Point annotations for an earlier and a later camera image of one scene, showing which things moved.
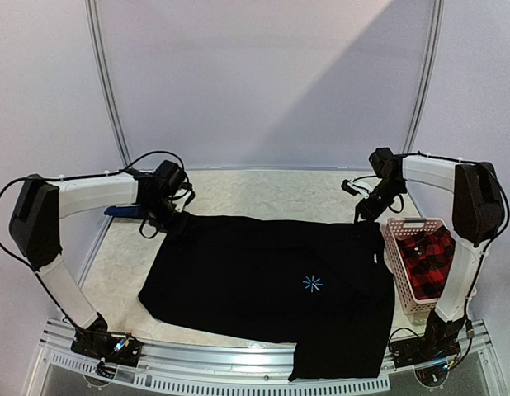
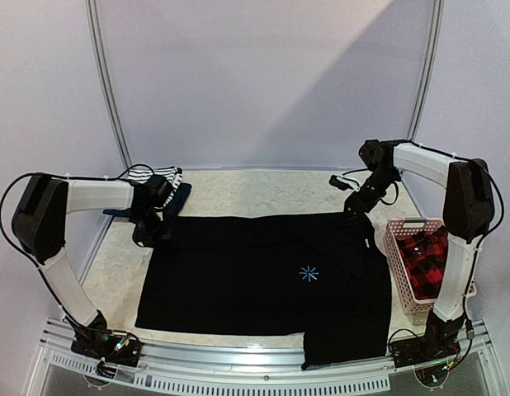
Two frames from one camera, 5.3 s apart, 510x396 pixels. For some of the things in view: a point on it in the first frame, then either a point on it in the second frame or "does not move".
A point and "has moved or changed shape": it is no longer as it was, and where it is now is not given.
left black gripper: (176, 229) to (140, 236)
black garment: (326, 287) has moved or changed shape
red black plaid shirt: (427, 259) does not move
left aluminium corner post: (106, 79) does not move
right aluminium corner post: (434, 44) does not move
